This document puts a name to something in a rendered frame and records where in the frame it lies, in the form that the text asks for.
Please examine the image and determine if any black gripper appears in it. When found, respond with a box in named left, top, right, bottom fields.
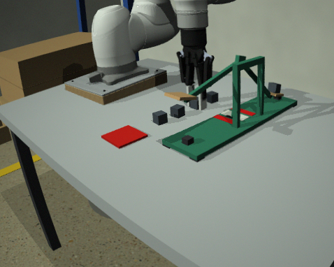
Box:
left=176, top=28, right=215, bottom=110

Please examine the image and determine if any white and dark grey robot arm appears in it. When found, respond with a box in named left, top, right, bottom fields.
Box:
left=88, top=0, right=235, bottom=85

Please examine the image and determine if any flat red square plate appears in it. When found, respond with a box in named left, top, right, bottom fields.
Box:
left=101, top=125, right=148, bottom=149

